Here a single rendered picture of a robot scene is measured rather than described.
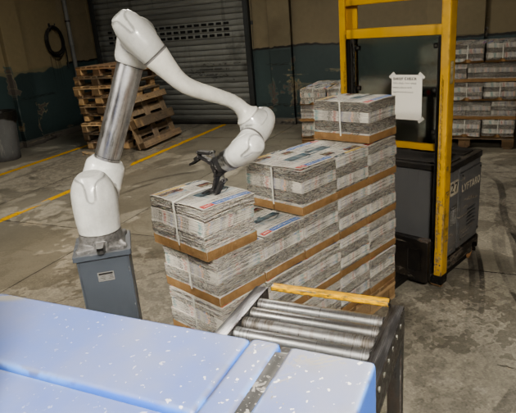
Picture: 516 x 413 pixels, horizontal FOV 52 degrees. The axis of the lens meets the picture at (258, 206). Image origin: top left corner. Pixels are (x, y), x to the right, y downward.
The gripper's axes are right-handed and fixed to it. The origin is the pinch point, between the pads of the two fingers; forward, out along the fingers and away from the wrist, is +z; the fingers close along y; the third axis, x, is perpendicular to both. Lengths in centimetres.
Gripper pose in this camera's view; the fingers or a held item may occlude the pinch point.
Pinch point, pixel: (199, 177)
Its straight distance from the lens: 228.6
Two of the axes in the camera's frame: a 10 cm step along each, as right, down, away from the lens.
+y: 4.0, 9.2, -0.1
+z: -6.1, 2.8, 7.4
